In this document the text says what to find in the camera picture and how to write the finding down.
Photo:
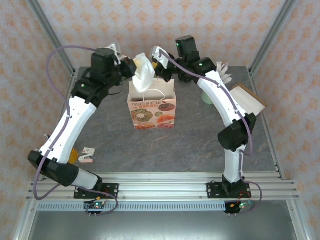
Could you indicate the white paper napkin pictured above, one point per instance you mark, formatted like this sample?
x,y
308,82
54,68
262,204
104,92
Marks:
x,y
143,72

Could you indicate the printed paper takeout bag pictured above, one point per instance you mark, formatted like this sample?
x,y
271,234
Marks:
x,y
152,115

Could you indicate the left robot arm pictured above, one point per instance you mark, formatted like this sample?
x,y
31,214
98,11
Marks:
x,y
70,125

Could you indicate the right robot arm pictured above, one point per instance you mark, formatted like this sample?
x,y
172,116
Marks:
x,y
232,162

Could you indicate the paper wrapped stirrer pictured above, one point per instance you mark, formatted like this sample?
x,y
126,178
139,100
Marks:
x,y
222,68
226,78

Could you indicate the brown cardboard napkin box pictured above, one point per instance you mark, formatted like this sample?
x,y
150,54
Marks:
x,y
253,95

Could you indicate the white napkin stack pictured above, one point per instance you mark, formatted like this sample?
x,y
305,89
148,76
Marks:
x,y
247,106

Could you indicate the small staple box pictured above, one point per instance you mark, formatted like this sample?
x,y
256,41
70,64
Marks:
x,y
89,150

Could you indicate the blue capped pen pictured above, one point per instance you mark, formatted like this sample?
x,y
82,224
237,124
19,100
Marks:
x,y
46,136

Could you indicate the yellow pen cup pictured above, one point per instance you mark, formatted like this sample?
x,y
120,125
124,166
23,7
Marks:
x,y
74,156

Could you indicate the pink stapler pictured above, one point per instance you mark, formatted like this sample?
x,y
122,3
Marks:
x,y
86,159

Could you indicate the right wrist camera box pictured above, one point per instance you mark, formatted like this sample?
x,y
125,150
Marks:
x,y
158,55

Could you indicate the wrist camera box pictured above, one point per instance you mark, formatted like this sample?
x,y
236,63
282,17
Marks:
x,y
158,55
115,52

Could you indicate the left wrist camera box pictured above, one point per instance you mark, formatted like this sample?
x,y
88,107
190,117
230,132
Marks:
x,y
115,52

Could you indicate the aluminium table side rail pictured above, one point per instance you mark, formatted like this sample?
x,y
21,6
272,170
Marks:
x,y
70,81
265,122

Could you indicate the aluminium frame post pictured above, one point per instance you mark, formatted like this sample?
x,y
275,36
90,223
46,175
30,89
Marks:
x,y
50,32
273,32

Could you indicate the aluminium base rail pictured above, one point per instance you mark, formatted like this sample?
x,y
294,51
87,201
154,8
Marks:
x,y
162,186

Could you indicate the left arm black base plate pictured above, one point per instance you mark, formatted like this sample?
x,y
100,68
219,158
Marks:
x,y
111,191

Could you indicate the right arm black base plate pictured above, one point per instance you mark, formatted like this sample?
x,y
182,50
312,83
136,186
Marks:
x,y
213,191

